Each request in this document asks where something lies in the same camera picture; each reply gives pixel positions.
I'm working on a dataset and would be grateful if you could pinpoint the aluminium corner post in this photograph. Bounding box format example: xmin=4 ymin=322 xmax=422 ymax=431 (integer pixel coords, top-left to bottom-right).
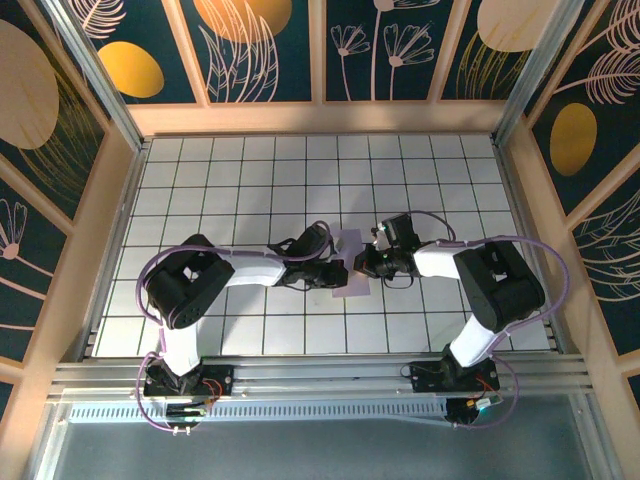
xmin=42 ymin=0 xmax=151 ymax=154
xmin=492 ymin=0 xmax=589 ymax=146

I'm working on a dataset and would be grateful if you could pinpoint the white slotted cable duct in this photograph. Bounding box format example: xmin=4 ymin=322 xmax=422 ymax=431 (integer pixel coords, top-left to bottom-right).
xmin=67 ymin=402 xmax=451 ymax=425

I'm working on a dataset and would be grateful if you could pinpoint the white grid table mat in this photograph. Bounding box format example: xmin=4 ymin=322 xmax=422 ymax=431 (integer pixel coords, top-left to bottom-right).
xmin=92 ymin=134 xmax=556 ymax=359

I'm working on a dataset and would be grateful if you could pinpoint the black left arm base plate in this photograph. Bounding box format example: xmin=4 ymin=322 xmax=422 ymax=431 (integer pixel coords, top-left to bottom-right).
xmin=143 ymin=363 xmax=236 ymax=400

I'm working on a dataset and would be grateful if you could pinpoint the long aluminium base rail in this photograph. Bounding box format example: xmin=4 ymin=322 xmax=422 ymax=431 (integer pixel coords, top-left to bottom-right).
xmin=47 ymin=353 xmax=596 ymax=404

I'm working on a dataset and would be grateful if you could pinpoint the aluminium side rail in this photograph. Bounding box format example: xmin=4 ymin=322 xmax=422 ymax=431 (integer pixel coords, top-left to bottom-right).
xmin=77 ymin=142 xmax=151 ymax=361
xmin=492 ymin=139 xmax=571 ymax=359

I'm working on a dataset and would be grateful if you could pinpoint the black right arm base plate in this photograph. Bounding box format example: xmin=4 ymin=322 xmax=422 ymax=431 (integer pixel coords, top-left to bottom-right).
xmin=408 ymin=360 xmax=501 ymax=394

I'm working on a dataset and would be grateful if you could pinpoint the purple paper sheet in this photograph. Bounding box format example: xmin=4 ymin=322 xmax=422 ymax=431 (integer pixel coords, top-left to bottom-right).
xmin=329 ymin=228 xmax=371 ymax=300

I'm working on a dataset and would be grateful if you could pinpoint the black control board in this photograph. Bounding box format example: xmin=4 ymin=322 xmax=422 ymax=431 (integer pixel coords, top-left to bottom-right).
xmin=164 ymin=402 xmax=211 ymax=421

